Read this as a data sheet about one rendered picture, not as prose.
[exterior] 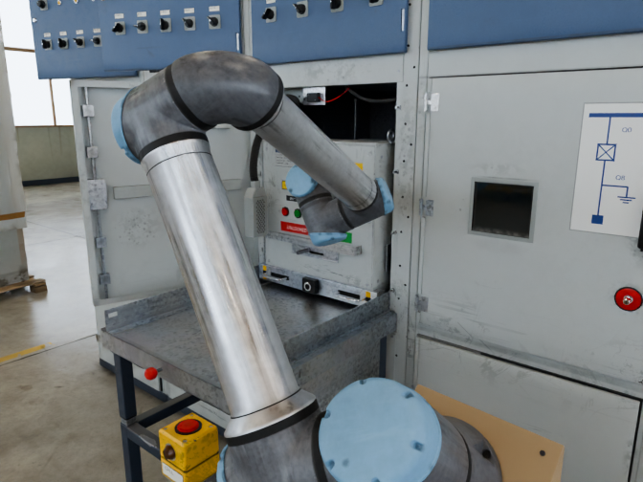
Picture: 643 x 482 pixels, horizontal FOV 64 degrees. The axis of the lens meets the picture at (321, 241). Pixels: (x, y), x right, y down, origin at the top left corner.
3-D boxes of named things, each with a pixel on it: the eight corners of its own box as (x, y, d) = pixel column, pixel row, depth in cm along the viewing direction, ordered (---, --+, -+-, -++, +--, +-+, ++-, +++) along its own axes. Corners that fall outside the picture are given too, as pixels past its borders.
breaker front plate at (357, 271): (369, 295, 166) (373, 144, 155) (264, 268, 196) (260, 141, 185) (371, 294, 167) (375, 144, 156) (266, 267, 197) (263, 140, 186)
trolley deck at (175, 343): (241, 421, 118) (240, 397, 117) (102, 346, 156) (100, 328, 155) (396, 330, 169) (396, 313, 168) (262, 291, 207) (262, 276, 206)
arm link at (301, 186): (290, 205, 131) (277, 169, 133) (310, 209, 143) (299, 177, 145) (321, 189, 128) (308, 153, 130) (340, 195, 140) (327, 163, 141)
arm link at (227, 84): (227, 5, 77) (390, 180, 133) (165, 48, 81) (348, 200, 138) (238, 61, 72) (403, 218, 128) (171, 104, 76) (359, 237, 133)
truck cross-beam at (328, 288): (376, 310, 166) (376, 293, 164) (258, 277, 199) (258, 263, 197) (385, 306, 169) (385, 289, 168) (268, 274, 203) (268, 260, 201)
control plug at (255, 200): (254, 238, 182) (252, 188, 178) (244, 236, 185) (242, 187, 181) (269, 234, 188) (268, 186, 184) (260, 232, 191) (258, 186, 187)
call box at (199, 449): (186, 493, 94) (183, 445, 92) (161, 475, 99) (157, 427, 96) (220, 471, 100) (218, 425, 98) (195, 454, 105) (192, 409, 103)
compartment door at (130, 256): (91, 300, 181) (67, 80, 164) (254, 273, 214) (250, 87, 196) (94, 306, 176) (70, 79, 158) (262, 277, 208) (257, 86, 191)
